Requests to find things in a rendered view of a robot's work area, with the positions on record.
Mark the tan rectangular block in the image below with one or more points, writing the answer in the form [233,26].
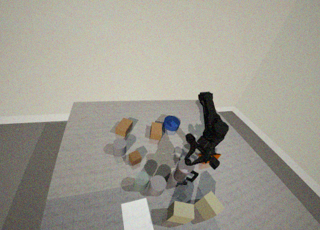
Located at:
[156,131]
[123,127]

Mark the grey cylinder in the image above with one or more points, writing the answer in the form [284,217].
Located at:
[119,147]
[157,185]

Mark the tan cube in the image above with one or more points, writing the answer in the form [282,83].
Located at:
[209,206]
[180,212]

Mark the french press with black knob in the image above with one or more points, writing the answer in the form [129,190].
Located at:
[179,175]

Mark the brown cube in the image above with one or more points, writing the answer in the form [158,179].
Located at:
[135,157]

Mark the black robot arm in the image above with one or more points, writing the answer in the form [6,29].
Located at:
[214,125]

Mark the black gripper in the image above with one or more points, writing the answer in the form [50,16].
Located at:
[205,157]

